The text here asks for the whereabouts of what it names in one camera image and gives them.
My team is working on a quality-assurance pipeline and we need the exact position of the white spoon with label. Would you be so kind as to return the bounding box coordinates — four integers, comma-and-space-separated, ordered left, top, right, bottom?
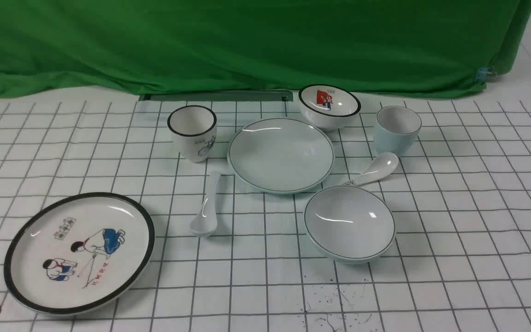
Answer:
343, 153, 400, 187

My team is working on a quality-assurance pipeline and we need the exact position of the black-rimmed white cup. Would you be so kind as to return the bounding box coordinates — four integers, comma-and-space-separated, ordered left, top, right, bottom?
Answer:
168, 105, 217, 163

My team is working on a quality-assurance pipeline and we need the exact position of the light blue cup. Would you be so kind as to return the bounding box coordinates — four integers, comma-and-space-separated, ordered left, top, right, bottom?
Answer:
373, 106, 422, 157

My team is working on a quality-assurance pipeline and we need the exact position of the black-rimmed illustrated bowl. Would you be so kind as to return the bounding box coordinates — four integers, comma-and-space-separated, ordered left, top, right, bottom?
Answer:
297, 84, 362, 131

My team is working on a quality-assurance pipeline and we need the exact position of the light blue plate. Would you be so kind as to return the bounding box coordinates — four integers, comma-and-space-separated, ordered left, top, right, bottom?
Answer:
227, 118, 335, 194

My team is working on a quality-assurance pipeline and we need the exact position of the black-rimmed illustrated plate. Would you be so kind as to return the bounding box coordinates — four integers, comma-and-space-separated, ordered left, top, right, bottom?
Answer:
3, 192, 155, 316

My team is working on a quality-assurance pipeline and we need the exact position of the blue binder clip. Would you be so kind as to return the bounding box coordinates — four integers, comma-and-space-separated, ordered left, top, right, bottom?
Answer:
475, 66, 499, 83

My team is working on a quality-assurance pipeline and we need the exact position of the plain white ceramic spoon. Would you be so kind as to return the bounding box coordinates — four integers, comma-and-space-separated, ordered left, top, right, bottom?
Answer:
190, 171, 222, 238

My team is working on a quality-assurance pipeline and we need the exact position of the green backdrop cloth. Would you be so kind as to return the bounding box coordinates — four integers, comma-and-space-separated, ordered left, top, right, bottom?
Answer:
0, 0, 531, 99

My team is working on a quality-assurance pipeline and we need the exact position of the light blue bowl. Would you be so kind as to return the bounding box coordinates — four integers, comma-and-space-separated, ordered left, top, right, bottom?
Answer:
303, 185, 396, 265

